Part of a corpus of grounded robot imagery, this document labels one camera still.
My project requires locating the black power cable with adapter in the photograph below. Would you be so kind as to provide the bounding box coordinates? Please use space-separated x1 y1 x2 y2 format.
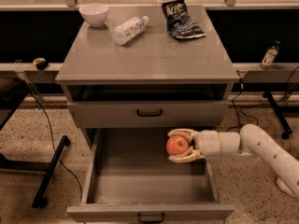
225 77 260 133

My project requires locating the closed grey top drawer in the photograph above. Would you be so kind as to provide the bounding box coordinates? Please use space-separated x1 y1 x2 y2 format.
68 101 228 128

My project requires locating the black tape measure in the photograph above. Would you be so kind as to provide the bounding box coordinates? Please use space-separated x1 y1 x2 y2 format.
33 58 49 70

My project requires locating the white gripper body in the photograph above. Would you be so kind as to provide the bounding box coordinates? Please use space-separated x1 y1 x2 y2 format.
194 131 221 158

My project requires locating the red apple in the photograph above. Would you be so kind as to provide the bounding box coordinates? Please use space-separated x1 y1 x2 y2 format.
166 135 190 155

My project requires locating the white sneaker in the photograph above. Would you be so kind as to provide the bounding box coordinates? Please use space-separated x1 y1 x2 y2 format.
276 177 293 197

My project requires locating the white bowl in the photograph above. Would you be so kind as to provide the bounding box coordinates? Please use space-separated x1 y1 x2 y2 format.
79 4 108 27

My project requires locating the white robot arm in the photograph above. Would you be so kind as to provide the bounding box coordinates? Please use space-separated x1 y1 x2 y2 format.
167 124 299 199

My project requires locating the clear plastic water bottle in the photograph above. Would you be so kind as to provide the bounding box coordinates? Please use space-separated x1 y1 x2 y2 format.
112 16 149 46

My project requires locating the small glass bottle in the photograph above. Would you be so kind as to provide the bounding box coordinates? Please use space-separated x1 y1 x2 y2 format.
260 40 281 70

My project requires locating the blue chip bag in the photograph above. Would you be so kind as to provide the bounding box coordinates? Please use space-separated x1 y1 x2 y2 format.
162 0 206 39

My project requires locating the black table leg stand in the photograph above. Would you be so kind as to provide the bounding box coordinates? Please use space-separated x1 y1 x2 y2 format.
0 135 70 208

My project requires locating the black cable on floor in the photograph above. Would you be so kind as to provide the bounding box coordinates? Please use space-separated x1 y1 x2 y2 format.
29 91 84 203

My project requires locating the grey drawer cabinet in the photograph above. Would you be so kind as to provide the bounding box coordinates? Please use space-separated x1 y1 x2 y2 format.
56 5 237 144

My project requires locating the open grey middle drawer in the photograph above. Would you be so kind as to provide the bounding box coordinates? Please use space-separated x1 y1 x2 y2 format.
67 128 235 224

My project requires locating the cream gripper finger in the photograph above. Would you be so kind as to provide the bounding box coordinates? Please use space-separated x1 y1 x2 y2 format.
167 128 197 144
169 147 203 163

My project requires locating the black wheeled stand leg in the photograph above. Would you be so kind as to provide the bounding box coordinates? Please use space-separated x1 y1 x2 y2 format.
263 91 292 140

